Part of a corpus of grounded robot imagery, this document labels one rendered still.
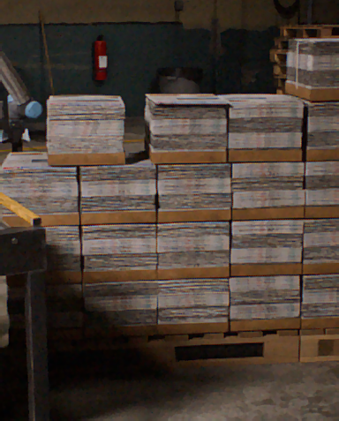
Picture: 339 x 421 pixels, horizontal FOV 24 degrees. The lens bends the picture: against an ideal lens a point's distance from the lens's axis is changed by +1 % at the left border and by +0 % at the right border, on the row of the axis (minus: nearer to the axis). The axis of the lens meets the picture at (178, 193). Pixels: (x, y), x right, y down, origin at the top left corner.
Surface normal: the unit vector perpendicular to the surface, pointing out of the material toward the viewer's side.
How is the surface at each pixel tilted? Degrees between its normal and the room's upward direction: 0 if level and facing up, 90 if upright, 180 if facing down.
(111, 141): 90
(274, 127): 90
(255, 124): 90
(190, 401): 0
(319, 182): 90
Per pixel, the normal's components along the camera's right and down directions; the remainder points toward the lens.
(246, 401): 0.00, -0.98
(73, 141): 0.12, 0.22
